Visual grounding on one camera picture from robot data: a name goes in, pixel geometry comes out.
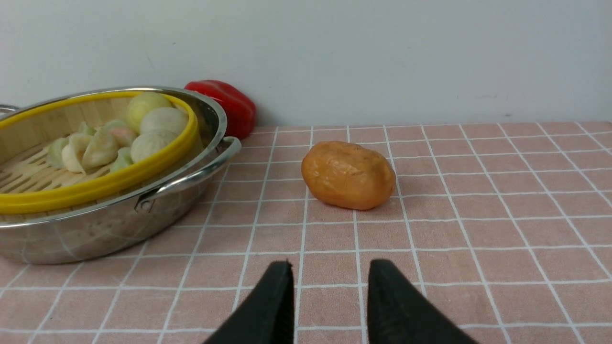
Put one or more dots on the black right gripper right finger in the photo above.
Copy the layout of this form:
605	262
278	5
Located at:
397	312

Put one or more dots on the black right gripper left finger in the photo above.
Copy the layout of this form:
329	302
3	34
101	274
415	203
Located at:
267	315

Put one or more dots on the yellow bamboo steamer basket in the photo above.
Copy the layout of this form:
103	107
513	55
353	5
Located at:
31	188

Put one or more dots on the stainless steel pot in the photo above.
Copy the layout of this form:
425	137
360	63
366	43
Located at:
113	225

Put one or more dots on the pink checkered tablecloth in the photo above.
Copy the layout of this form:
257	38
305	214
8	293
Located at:
505	227

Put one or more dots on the red bell pepper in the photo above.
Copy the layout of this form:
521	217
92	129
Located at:
240	110

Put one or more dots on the white green toy dumplings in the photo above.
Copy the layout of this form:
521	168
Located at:
151	123

